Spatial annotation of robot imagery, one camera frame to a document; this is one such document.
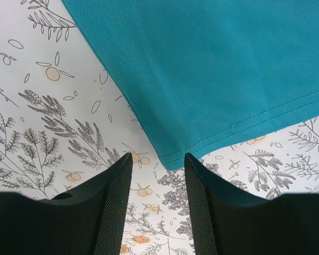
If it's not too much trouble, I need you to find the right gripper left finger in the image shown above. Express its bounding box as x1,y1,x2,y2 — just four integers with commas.
0,153,132,254

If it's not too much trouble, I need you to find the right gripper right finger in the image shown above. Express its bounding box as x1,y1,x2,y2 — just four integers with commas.
184,154,319,254

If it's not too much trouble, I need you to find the teal t shirt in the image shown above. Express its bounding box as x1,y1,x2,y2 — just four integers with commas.
63,1,319,170

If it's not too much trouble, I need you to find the floral table mat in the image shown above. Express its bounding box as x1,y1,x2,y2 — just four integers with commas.
0,1,319,254

